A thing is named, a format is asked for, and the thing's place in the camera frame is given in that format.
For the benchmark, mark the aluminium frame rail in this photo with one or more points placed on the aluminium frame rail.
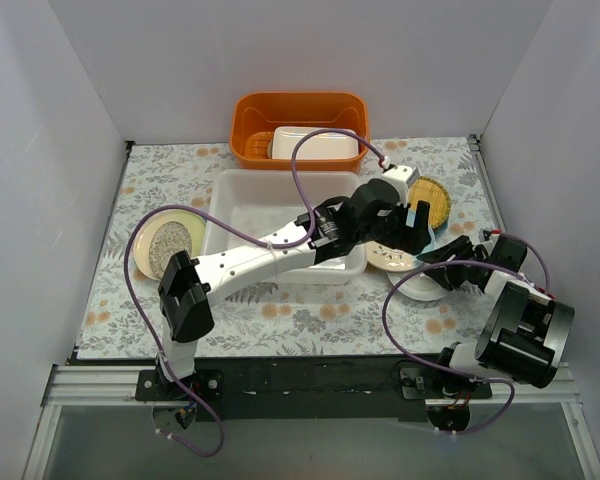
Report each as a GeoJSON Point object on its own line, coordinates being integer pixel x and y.
{"type": "Point", "coordinates": [91, 385]}

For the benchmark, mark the orange plastic basket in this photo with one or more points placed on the orange plastic basket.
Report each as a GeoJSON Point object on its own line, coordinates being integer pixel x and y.
{"type": "Point", "coordinates": [257, 115]}

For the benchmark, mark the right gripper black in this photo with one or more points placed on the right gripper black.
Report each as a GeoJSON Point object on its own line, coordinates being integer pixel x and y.
{"type": "Point", "coordinates": [460, 257]}

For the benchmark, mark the speckled oval plate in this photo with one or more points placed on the speckled oval plate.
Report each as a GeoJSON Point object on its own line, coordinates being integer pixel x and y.
{"type": "Point", "coordinates": [171, 238]}

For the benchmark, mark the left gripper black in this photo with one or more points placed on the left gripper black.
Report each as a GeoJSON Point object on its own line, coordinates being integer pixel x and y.
{"type": "Point", "coordinates": [406, 228]}

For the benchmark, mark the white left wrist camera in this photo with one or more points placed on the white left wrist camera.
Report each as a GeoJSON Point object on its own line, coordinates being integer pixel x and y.
{"type": "Point", "coordinates": [401, 177]}

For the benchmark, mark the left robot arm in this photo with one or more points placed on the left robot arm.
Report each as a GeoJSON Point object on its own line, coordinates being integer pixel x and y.
{"type": "Point", "coordinates": [191, 287]}

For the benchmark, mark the white rectangular dish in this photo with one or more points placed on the white rectangular dish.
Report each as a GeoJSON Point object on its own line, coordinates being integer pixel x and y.
{"type": "Point", "coordinates": [326, 146]}

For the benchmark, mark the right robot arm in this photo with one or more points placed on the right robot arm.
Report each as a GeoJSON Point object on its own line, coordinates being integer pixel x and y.
{"type": "Point", "coordinates": [525, 334]}

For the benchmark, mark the woven bamboo yellow plate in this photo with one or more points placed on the woven bamboo yellow plate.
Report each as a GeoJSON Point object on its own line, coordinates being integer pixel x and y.
{"type": "Point", "coordinates": [428, 190]}

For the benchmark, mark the teal beaded plate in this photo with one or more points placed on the teal beaded plate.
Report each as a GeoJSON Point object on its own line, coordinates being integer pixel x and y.
{"type": "Point", "coordinates": [445, 227]}

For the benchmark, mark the beige and blue plate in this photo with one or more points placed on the beige and blue plate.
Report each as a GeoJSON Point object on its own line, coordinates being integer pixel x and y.
{"type": "Point", "coordinates": [393, 260]}

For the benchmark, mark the white plastic bin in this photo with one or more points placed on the white plastic bin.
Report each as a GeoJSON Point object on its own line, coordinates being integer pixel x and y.
{"type": "Point", "coordinates": [258, 202]}

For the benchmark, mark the cream yellow plate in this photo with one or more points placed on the cream yellow plate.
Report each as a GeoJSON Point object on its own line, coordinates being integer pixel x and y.
{"type": "Point", "coordinates": [194, 223]}

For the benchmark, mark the white ribbed bowl plate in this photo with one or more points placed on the white ribbed bowl plate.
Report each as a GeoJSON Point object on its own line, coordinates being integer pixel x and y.
{"type": "Point", "coordinates": [422, 288]}

